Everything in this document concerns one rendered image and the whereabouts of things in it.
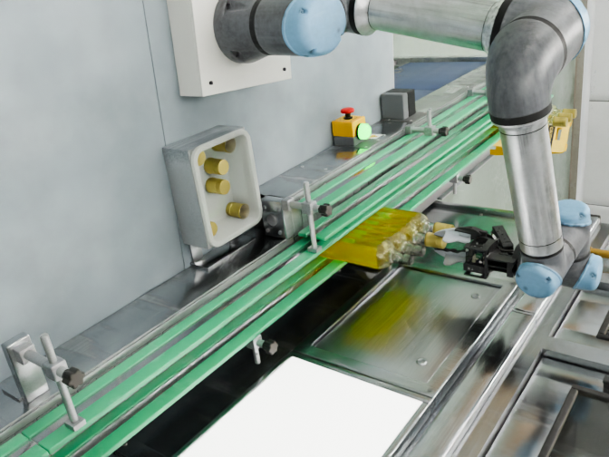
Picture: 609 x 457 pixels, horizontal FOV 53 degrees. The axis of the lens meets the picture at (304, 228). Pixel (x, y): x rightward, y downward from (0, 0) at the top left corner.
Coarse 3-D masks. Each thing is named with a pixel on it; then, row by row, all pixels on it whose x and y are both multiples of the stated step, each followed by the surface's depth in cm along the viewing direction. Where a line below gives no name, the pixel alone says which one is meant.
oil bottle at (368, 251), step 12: (348, 240) 145; (360, 240) 144; (372, 240) 143; (384, 240) 142; (324, 252) 149; (336, 252) 147; (348, 252) 144; (360, 252) 142; (372, 252) 140; (384, 252) 139; (360, 264) 144; (372, 264) 141; (384, 264) 140
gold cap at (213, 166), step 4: (208, 160) 132; (212, 160) 132; (216, 160) 131; (220, 160) 131; (224, 160) 131; (204, 164) 132; (208, 164) 132; (212, 164) 131; (216, 164) 130; (220, 164) 131; (224, 164) 131; (204, 168) 133; (208, 168) 132; (212, 168) 131; (216, 168) 130; (220, 168) 131; (224, 168) 132; (208, 172) 133; (212, 172) 132; (216, 172) 131; (220, 172) 131; (224, 172) 132
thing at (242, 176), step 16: (208, 144) 123; (240, 144) 134; (192, 160) 121; (240, 160) 136; (208, 176) 134; (224, 176) 138; (240, 176) 138; (256, 176) 136; (208, 192) 135; (240, 192) 140; (256, 192) 137; (208, 208) 136; (224, 208) 140; (256, 208) 139; (208, 224) 127; (224, 224) 137; (240, 224) 137; (208, 240) 128; (224, 240) 131
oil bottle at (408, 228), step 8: (376, 216) 156; (360, 224) 154; (368, 224) 153; (376, 224) 152; (384, 224) 151; (392, 224) 150; (400, 224) 150; (408, 224) 149; (408, 232) 147; (408, 240) 147
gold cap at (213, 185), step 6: (210, 180) 133; (216, 180) 133; (222, 180) 132; (210, 186) 133; (216, 186) 132; (222, 186) 132; (228, 186) 134; (210, 192) 135; (216, 192) 133; (222, 192) 132
